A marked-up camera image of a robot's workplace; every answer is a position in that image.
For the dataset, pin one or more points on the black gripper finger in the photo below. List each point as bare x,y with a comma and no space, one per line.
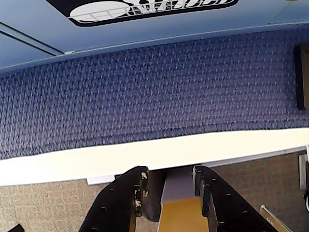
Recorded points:
227,205
116,200

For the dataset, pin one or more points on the yellow board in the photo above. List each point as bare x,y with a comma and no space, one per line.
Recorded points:
181,217

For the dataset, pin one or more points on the metal clamp bar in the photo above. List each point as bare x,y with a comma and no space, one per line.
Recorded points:
272,218

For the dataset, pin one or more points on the dark box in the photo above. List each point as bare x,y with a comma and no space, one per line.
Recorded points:
303,77

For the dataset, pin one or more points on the black white dishwasher sticker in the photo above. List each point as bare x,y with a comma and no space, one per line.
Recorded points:
154,10

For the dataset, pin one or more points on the blue wooden toy kitchen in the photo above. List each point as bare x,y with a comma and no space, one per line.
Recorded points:
36,14

